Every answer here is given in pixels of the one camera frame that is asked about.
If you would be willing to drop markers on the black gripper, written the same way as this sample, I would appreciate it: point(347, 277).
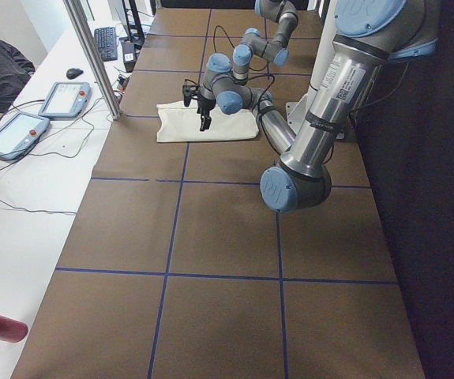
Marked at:
point(204, 104)

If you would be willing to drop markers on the cream long-sleeve cat shirt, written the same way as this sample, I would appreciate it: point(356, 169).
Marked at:
point(182, 124)

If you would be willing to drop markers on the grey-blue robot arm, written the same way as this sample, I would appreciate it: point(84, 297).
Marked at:
point(358, 38)
point(253, 43)

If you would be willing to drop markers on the black power adapter brick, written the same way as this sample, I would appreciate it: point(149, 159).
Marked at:
point(129, 54)

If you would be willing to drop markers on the black keyboard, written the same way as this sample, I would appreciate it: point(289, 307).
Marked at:
point(106, 43)

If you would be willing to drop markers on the far grey teach pendant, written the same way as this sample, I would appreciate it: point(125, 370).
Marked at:
point(65, 100)

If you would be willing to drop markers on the grey teach pendant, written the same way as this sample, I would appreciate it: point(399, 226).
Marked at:
point(65, 100)
point(20, 134)

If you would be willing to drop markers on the black computer mouse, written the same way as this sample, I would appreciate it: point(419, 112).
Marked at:
point(73, 73)

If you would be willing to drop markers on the white side desk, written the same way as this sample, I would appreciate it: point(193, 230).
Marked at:
point(41, 193)

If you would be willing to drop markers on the near grey teach pendant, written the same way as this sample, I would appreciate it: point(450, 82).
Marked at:
point(20, 134)

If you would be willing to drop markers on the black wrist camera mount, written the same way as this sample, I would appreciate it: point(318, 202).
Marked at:
point(190, 91)

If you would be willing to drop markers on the white camera mast with base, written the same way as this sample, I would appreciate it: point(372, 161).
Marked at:
point(325, 55)

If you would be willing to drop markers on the aluminium frame post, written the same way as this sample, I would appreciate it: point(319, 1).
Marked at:
point(87, 42)

